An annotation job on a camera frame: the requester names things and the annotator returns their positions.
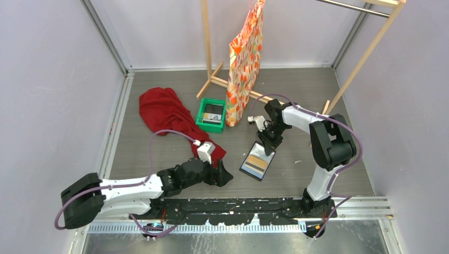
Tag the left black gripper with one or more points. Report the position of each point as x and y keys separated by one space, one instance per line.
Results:
x=220 y=175

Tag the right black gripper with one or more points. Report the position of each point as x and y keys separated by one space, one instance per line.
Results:
x=269 y=145

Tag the black card holder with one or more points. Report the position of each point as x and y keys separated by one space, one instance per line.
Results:
x=257 y=149

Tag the green plastic bin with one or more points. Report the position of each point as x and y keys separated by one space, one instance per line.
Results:
x=216 y=106

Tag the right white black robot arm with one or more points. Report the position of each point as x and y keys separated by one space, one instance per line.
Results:
x=332 y=145

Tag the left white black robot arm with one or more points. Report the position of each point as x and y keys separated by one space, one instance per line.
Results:
x=91 y=197

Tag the red cloth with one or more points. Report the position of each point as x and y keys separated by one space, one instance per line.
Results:
x=161 y=109

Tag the orange floral tote bag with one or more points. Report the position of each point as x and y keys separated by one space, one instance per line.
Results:
x=245 y=63

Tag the wooden clothes rack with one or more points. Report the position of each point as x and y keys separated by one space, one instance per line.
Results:
x=385 y=9

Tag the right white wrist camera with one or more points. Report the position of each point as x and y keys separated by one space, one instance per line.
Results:
x=259 y=121

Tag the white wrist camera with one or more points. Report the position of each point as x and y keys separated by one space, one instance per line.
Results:
x=259 y=121
x=205 y=150

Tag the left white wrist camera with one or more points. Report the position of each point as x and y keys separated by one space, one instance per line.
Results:
x=205 y=150

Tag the perforated metal rail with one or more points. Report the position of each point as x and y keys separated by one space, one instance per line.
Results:
x=131 y=228

